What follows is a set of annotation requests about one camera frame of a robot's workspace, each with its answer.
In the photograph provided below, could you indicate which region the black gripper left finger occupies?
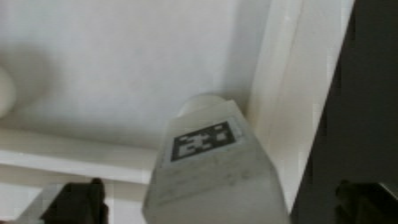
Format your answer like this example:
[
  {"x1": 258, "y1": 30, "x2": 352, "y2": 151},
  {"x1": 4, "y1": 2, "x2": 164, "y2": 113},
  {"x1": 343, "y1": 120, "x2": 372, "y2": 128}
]
[{"x1": 40, "y1": 178, "x2": 109, "y2": 224}]

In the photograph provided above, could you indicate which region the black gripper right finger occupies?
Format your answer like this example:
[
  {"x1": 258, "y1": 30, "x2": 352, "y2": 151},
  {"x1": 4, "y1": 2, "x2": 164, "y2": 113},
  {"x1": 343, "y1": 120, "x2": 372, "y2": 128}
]
[{"x1": 335, "y1": 180, "x2": 398, "y2": 224}]

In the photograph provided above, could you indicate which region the white L-shaped obstacle fence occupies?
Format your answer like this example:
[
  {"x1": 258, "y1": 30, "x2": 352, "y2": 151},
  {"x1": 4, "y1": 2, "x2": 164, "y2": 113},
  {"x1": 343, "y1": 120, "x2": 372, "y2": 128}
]
[{"x1": 0, "y1": 163, "x2": 150, "y2": 224}]

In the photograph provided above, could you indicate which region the white square tabletop panel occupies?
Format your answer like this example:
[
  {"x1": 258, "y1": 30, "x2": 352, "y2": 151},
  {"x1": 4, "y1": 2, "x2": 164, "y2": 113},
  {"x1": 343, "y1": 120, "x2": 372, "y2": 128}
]
[{"x1": 0, "y1": 0, "x2": 358, "y2": 214}]

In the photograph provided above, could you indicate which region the white table leg with tag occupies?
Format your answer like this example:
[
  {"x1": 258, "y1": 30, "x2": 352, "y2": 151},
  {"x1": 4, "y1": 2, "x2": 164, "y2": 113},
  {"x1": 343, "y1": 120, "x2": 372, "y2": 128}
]
[{"x1": 143, "y1": 95, "x2": 290, "y2": 224}]

